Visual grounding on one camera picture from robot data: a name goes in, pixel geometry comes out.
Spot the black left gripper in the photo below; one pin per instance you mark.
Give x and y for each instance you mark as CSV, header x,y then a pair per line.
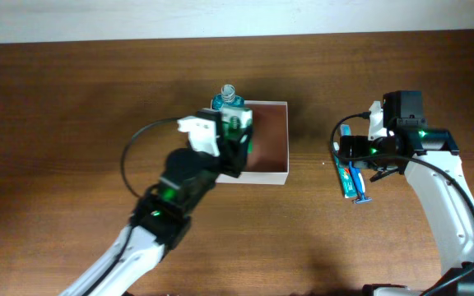
x,y
234,157

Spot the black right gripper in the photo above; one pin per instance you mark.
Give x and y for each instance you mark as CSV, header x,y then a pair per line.
x,y
360,143

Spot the green soap bar pack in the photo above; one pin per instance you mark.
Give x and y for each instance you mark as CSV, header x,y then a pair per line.
x,y
235,121

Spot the blue mouthwash bottle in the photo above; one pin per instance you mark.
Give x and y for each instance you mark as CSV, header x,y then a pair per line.
x,y
227,97

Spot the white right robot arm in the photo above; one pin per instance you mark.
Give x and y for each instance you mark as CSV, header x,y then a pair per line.
x,y
399,140

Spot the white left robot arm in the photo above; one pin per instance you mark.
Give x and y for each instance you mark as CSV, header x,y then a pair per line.
x,y
158,223

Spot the blue white toothbrush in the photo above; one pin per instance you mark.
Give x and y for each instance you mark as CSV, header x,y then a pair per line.
x,y
356,175

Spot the Colgate toothpaste tube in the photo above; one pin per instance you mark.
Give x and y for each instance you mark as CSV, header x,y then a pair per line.
x,y
348,186

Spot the blue disposable razor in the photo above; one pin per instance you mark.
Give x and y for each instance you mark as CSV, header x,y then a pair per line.
x,y
359,200

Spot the white cardboard box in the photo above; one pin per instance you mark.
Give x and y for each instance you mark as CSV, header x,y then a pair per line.
x,y
269,161

